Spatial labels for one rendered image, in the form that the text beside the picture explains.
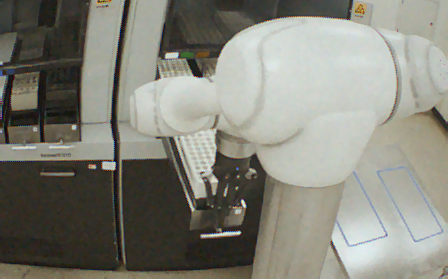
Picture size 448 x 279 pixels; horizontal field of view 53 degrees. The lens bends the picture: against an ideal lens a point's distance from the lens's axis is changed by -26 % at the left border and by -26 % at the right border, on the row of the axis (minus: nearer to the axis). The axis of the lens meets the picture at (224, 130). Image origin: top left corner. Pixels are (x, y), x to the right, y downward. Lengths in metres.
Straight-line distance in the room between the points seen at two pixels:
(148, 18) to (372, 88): 1.08
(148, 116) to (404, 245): 0.77
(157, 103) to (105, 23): 0.56
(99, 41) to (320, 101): 1.11
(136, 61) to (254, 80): 1.12
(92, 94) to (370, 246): 0.96
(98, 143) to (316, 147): 1.17
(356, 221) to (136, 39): 0.81
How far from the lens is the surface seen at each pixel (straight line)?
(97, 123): 1.75
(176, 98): 1.03
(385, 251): 1.38
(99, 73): 1.65
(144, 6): 1.56
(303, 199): 0.63
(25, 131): 1.64
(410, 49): 0.65
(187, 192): 1.43
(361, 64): 0.58
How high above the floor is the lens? 1.74
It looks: 34 degrees down
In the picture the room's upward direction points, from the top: 10 degrees clockwise
